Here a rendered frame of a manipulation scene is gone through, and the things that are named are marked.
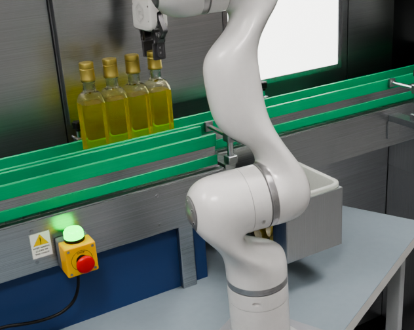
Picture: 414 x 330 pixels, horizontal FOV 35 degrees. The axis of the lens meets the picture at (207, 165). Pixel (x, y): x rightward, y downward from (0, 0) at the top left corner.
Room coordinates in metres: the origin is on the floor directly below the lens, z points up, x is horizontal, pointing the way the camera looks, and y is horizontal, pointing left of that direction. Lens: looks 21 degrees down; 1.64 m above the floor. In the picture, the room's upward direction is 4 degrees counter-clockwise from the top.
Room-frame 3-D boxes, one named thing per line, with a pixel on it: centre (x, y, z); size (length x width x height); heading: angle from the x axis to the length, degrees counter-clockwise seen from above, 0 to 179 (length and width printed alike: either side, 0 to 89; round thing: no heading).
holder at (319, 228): (1.51, -0.18, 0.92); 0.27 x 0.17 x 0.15; 29
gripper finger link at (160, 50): (1.54, 0.09, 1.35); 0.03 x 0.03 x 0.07; 29
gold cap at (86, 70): (1.49, 0.26, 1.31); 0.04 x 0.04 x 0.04
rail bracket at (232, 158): (1.52, -0.05, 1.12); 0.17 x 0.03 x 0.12; 29
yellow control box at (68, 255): (1.26, 0.30, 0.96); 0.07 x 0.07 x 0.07; 29
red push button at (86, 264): (1.22, 0.28, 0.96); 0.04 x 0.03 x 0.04; 119
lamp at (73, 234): (1.26, 0.30, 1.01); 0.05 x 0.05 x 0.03
